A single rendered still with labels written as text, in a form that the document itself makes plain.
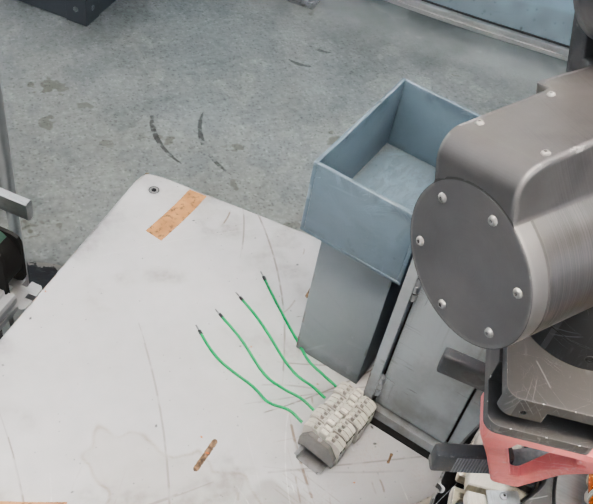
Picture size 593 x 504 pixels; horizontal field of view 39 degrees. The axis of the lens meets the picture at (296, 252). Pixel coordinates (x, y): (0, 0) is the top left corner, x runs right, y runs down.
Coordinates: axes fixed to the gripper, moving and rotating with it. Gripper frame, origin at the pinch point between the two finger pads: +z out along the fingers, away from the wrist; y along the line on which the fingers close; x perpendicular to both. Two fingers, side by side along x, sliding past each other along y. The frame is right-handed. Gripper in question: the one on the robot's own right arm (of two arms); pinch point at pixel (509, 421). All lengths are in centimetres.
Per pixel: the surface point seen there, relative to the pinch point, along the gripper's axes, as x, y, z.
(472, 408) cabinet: 6.3, -20.6, 29.1
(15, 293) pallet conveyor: -47, -37, 51
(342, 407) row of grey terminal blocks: -5.2, -21.3, 35.3
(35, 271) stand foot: -72, -91, 118
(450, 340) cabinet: 2.0, -22.4, 22.2
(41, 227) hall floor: -77, -105, 119
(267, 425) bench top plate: -12.1, -19.7, 39.6
